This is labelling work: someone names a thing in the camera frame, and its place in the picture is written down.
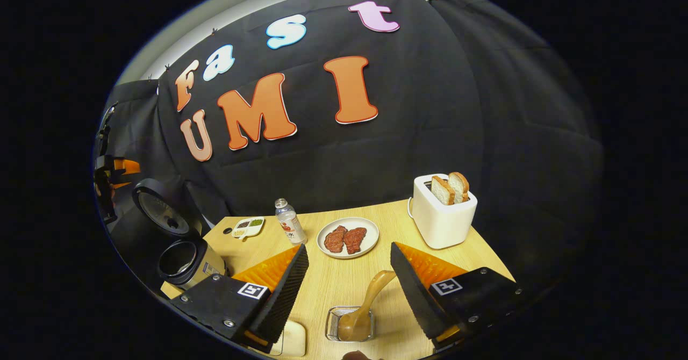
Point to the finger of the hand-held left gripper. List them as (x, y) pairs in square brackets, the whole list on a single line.
[(126, 166), (121, 184)]

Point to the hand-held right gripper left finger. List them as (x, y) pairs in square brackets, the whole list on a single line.
[(285, 295)]

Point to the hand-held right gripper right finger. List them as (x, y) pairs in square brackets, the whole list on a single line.
[(414, 295)]

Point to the wooden spoon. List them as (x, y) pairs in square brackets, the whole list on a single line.
[(371, 295)]

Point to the black rice cooker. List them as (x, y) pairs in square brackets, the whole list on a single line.
[(183, 263)]

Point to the clear plastic bottle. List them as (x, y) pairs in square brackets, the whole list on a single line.
[(292, 225)]

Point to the white round plate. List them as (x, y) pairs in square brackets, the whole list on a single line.
[(371, 236)]

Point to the white divided dish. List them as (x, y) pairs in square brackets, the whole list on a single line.
[(248, 228)]

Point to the white toaster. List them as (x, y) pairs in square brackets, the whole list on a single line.
[(443, 223)]

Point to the toast bread slice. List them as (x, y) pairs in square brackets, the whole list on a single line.
[(460, 185), (442, 191)]

